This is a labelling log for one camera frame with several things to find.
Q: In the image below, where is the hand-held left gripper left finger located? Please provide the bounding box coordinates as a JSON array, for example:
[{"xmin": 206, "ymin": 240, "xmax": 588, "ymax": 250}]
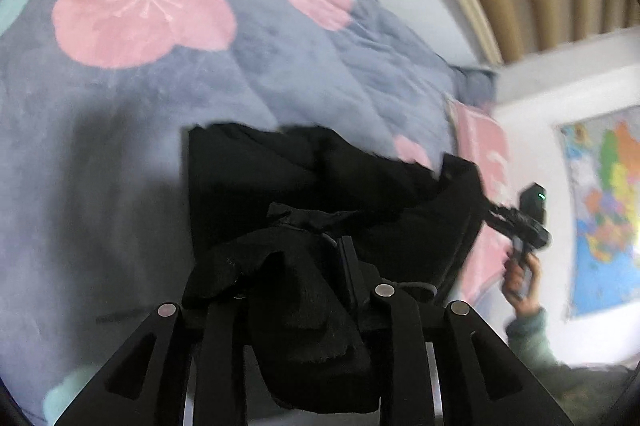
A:
[{"xmin": 55, "ymin": 299, "xmax": 252, "ymax": 426}]

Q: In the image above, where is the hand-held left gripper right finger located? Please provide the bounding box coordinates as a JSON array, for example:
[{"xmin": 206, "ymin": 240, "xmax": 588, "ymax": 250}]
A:
[{"xmin": 339, "ymin": 236, "xmax": 576, "ymax": 426}]

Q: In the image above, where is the black hooded jacket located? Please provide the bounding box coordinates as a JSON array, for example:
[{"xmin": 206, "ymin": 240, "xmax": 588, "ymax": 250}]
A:
[{"xmin": 181, "ymin": 121, "xmax": 490, "ymax": 415}]

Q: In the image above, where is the person's right forearm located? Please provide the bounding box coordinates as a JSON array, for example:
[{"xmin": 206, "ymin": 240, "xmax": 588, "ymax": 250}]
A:
[{"xmin": 505, "ymin": 305, "xmax": 568, "ymax": 374}]

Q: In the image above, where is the person's right hand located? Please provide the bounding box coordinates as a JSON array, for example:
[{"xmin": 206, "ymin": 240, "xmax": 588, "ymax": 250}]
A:
[{"xmin": 501, "ymin": 251, "xmax": 543, "ymax": 313}]

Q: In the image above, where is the pink pillow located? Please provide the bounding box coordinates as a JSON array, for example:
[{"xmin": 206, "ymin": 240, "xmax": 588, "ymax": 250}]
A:
[{"xmin": 444, "ymin": 94, "xmax": 515, "ymax": 307}]

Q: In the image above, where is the grey pillow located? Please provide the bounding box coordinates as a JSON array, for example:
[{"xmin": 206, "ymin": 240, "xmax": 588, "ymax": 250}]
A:
[{"xmin": 449, "ymin": 65, "xmax": 499, "ymax": 108}]

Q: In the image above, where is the person's green clothing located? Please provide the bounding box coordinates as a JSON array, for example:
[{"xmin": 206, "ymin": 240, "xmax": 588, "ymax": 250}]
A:
[{"xmin": 547, "ymin": 363, "xmax": 638, "ymax": 426}]

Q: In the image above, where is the grey floral blanket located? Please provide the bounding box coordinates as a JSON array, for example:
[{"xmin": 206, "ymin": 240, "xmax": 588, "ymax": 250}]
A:
[{"xmin": 0, "ymin": 0, "xmax": 501, "ymax": 426}]

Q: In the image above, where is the colourful wall map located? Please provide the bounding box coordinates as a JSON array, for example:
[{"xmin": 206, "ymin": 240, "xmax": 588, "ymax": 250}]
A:
[{"xmin": 556, "ymin": 106, "xmax": 640, "ymax": 320}]

